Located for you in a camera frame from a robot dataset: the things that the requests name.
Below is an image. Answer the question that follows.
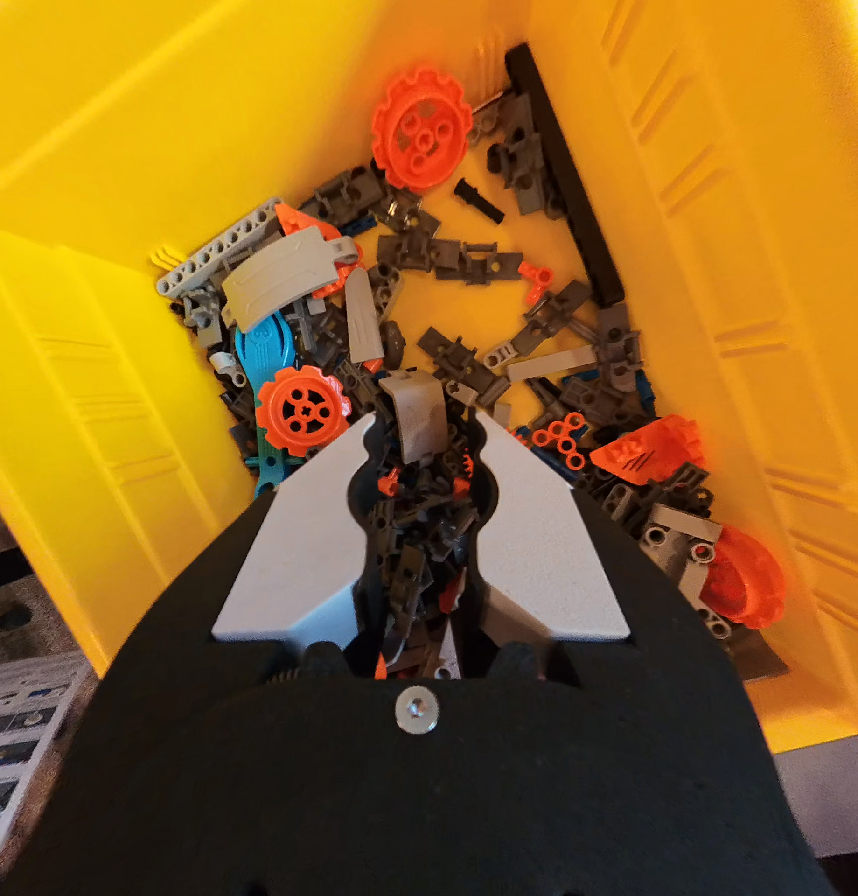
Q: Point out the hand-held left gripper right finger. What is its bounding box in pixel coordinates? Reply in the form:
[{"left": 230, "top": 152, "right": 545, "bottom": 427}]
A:
[{"left": 471, "top": 409, "right": 631, "bottom": 655}]

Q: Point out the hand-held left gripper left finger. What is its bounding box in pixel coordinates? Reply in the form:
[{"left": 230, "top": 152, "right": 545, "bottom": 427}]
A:
[{"left": 212, "top": 413, "right": 377, "bottom": 653}]

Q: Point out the yellow plastic parts bin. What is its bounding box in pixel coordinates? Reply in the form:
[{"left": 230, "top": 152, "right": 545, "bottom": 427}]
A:
[{"left": 0, "top": 0, "right": 858, "bottom": 753}]

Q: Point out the orange triangular holed piece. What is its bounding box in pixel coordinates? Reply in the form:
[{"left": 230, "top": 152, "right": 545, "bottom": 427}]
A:
[{"left": 532, "top": 413, "right": 587, "bottom": 470}]

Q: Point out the light grey curved panel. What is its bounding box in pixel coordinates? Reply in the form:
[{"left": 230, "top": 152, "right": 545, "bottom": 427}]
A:
[
  {"left": 639, "top": 503, "right": 734, "bottom": 639},
  {"left": 221, "top": 225, "right": 360, "bottom": 333}
]

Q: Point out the orange toothed wheel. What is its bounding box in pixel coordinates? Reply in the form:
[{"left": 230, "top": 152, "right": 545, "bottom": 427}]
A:
[
  {"left": 370, "top": 65, "right": 474, "bottom": 193},
  {"left": 255, "top": 365, "right": 353, "bottom": 457},
  {"left": 702, "top": 525, "right": 787, "bottom": 630}
]

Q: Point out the light grey angled panel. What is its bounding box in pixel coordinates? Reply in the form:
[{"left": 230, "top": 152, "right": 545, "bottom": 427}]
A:
[{"left": 397, "top": 370, "right": 449, "bottom": 466}]

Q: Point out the light grey flat bar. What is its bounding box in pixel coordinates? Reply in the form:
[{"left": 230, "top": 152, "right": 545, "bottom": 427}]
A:
[{"left": 506, "top": 346, "right": 598, "bottom": 382}]

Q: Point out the light grey blade piece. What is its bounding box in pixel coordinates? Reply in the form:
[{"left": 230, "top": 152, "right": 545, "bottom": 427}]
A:
[{"left": 345, "top": 266, "right": 386, "bottom": 365}]

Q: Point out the small orange connector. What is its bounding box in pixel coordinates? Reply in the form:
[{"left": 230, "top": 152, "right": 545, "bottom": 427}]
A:
[{"left": 518, "top": 260, "right": 554, "bottom": 305}]

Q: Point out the pile of dark grey parts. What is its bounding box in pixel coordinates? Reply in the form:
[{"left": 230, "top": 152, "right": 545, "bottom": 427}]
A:
[{"left": 170, "top": 91, "right": 734, "bottom": 680}]

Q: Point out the light grey holed beam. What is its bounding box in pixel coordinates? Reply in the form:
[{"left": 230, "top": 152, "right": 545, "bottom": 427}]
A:
[{"left": 156, "top": 198, "right": 283, "bottom": 301}]

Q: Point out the printed paper sheet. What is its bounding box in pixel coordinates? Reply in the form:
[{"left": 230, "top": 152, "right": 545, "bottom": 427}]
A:
[{"left": 0, "top": 651, "right": 94, "bottom": 858}]

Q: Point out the black pin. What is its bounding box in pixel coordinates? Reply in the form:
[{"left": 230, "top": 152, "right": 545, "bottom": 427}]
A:
[{"left": 453, "top": 177, "right": 507, "bottom": 225}]

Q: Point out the long black beam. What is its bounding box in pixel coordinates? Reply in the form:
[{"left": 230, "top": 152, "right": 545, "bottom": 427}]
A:
[{"left": 504, "top": 42, "right": 626, "bottom": 305}]

